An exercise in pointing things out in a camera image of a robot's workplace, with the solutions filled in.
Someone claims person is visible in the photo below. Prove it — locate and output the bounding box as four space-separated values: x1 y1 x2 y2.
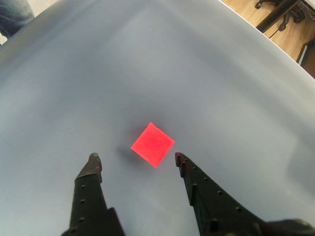
0 0 35 45

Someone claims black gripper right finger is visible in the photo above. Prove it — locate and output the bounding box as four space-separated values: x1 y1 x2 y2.
174 152 263 236

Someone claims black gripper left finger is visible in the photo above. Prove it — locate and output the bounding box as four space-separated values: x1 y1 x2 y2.
61 152 126 236

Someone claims black chair base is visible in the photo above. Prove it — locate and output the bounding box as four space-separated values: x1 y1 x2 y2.
254 0 309 31

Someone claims thin black floor cable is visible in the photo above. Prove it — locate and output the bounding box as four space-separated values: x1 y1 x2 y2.
267 22 286 39

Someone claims black desk leg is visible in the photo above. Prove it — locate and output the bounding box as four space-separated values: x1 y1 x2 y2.
255 0 304 34

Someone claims red cube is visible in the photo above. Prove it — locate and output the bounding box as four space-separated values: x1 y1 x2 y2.
130 122 176 169

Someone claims brown cabinet with dark frame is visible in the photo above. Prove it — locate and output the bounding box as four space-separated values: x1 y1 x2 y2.
296 38 315 66

